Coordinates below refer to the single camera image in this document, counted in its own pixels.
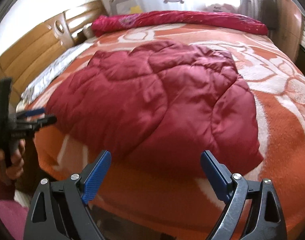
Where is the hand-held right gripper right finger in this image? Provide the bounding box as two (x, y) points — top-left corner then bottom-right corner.
(200, 150), (284, 240)

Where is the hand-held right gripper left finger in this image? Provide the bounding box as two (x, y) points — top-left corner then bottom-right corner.
(24, 150), (111, 240)

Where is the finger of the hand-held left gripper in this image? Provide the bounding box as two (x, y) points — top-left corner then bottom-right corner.
(16, 108), (46, 118)
(30, 115), (57, 132)

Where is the red quilted down jacket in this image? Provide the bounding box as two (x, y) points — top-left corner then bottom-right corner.
(45, 40), (264, 178)

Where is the person's left forearm pink sleeve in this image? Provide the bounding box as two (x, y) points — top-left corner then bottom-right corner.
(0, 180), (30, 240)

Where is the person's left hand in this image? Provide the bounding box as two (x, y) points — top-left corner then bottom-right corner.
(0, 140), (26, 187)

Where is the white patterned bed sheet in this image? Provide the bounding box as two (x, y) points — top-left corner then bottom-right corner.
(21, 42), (93, 103)

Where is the wooden headboard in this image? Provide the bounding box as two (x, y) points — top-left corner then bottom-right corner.
(0, 0), (109, 98)

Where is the orange and white blanket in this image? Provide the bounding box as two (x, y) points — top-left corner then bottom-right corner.
(22, 25), (305, 240)

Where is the beige pillow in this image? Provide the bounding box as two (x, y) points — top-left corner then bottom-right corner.
(82, 25), (96, 39)

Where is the red floral quilt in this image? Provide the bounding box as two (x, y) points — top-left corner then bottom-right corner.
(91, 10), (268, 37)

